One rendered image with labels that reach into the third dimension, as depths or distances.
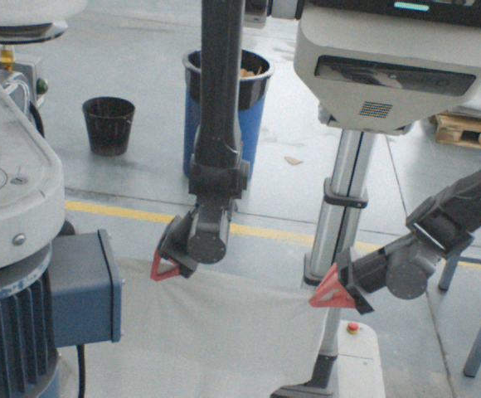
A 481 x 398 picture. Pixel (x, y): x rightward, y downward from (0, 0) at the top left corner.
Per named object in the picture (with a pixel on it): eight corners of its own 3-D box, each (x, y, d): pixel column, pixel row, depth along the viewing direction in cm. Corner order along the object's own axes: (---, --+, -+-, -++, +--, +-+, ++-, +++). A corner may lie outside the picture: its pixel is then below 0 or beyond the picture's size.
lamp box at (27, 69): (45, 104, 113) (41, 56, 108) (36, 114, 109) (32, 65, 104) (3, 99, 113) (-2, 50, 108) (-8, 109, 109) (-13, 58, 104)
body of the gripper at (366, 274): (342, 288, 94) (385, 267, 92) (340, 249, 103) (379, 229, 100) (366, 317, 97) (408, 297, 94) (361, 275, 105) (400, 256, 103)
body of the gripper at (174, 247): (154, 256, 96) (180, 225, 92) (170, 220, 105) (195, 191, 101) (189, 279, 97) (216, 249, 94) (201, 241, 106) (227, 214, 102)
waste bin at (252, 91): (262, 157, 376) (277, 51, 342) (256, 200, 332) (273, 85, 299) (183, 145, 377) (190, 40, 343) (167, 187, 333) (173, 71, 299)
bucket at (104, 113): (139, 140, 376) (141, 100, 363) (128, 163, 351) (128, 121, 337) (90, 133, 377) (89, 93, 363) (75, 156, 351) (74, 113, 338)
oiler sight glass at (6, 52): (17, 57, 101) (16, 36, 99) (11, 62, 99) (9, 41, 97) (2, 55, 101) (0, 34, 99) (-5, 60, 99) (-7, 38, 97)
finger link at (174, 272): (132, 276, 102) (162, 241, 98) (144, 251, 108) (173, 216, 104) (166, 298, 104) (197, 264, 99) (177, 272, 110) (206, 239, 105)
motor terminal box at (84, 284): (109, 301, 78) (109, 224, 72) (124, 360, 70) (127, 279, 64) (39, 311, 75) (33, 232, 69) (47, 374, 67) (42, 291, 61)
